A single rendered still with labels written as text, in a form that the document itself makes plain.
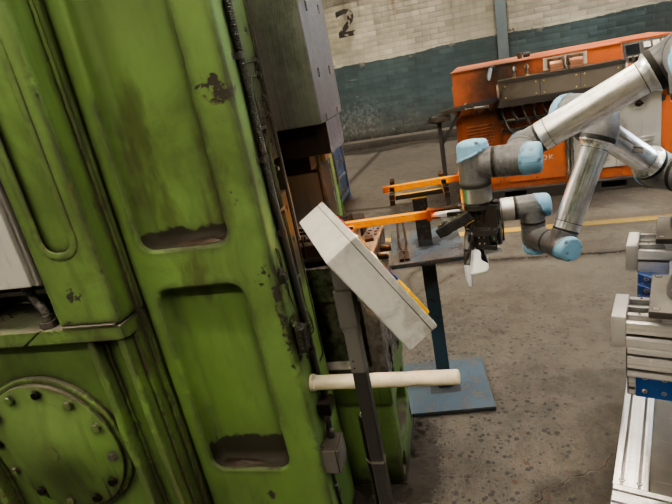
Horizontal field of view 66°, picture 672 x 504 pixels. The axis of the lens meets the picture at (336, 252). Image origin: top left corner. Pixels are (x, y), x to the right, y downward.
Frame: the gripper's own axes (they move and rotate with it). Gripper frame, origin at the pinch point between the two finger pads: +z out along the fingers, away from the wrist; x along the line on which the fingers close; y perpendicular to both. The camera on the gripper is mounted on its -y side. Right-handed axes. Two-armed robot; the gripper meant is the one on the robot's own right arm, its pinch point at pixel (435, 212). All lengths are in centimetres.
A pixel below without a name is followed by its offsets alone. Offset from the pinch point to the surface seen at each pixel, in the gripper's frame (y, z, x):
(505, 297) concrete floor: 102, -25, 134
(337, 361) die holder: 46, 40, -13
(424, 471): 100, 17, -9
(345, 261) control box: -15, 13, -74
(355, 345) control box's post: 12, 19, -60
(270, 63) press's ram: -55, 38, -17
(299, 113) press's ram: -40, 33, -17
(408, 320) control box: 1, 4, -70
